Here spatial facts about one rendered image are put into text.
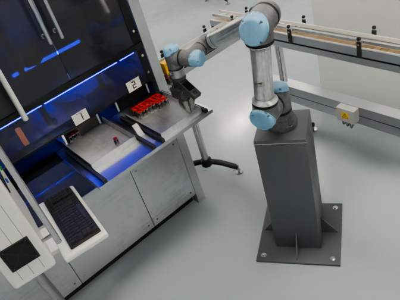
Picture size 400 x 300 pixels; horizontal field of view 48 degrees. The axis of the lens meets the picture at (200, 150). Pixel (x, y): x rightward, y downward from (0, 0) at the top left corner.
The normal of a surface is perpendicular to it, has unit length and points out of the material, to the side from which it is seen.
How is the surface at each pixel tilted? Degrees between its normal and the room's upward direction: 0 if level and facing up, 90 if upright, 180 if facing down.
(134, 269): 0
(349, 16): 90
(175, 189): 90
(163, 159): 90
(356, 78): 90
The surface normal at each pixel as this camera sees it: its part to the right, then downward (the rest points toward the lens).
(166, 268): -0.25, -0.77
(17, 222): 0.54, 0.39
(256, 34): -0.48, 0.51
